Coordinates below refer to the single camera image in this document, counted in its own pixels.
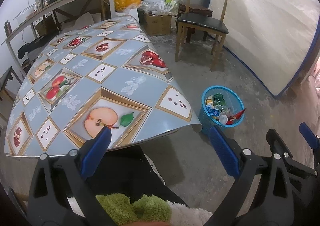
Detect cardboard box on floor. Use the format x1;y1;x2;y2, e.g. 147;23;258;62
143;14;171;36

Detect left wooden chair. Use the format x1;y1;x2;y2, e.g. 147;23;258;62
1;66;22;124

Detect fruit pattern tablecloth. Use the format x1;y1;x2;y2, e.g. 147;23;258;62
4;16;202;157

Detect black clothes under table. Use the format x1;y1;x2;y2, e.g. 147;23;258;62
17;31;59;59

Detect yellow medicine box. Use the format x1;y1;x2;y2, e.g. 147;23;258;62
204;95;214;107

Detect yellow plastic bag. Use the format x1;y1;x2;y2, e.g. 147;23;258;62
114;0;142;12

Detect red snack bag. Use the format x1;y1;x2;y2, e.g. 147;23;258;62
226;108;246;125

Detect blue plastic trash basket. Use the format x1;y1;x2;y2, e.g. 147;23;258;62
198;85;246;136

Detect clear plastic bowl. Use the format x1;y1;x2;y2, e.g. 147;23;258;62
15;4;36;25

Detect white mattress with blue edge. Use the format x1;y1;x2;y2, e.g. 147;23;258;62
224;0;319;97

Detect green scream plastic bottle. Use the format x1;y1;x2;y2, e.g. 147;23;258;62
213;93;232;125

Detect wooden chair black seat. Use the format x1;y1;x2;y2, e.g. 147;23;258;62
175;0;231;71

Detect white side table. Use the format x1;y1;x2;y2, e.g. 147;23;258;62
1;0;116;78

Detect metal thermos flask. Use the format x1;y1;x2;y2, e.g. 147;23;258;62
4;21;12;37

